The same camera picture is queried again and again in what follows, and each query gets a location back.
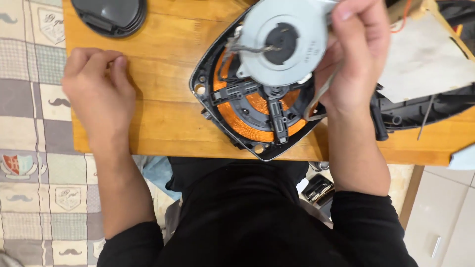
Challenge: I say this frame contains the person's left hand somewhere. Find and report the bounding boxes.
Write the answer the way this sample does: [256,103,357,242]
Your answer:
[61,47,137,151]

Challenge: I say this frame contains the black induction cooker base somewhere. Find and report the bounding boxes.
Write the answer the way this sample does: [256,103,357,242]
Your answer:
[189,7,329,162]

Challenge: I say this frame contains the patchwork moustache print blanket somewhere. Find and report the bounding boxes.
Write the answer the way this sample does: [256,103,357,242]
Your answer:
[0,0,179,267]

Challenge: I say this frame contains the copper induction coil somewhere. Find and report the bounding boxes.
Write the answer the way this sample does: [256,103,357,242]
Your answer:
[213,50,317,143]

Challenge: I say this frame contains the grey twisted fan wires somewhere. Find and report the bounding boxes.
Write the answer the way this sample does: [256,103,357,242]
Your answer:
[223,36,283,57]

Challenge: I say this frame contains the grey round fan motor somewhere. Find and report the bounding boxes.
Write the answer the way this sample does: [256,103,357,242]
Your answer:
[236,0,339,88]

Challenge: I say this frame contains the light blue cloth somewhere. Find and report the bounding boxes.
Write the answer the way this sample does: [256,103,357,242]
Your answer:
[447,144,475,171]

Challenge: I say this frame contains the white insulating sheet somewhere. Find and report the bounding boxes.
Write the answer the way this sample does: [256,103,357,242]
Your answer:
[377,10,475,104]

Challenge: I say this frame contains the thin metal rod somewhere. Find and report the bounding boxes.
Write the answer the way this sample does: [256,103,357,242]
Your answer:
[417,94,436,141]

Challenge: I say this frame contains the black screwdriver bit case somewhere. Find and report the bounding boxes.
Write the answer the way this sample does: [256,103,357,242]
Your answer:
[301,173,336,208]

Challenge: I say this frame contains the grey flat ribbon cable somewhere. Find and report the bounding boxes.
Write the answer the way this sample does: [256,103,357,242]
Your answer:
[304,62,343,122]

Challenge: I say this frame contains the wooden table leg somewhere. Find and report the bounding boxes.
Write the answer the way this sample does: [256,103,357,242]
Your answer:
[399,165,426,231]

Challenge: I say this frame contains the orange wire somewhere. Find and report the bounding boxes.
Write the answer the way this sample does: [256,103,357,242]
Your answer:
[390,0,413,34]

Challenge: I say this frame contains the person's right hand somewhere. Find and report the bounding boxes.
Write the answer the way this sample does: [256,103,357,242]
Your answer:
[313,0,391,116]

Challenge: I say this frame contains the black plastic housing shell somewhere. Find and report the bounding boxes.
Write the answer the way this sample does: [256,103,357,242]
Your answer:
[369,0,475,142]

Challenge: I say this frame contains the person's black top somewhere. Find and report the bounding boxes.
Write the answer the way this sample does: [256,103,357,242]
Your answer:
[97,157,419,267]

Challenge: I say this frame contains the dark grey round cover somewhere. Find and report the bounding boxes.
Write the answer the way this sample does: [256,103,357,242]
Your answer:
[71,0,148,39]

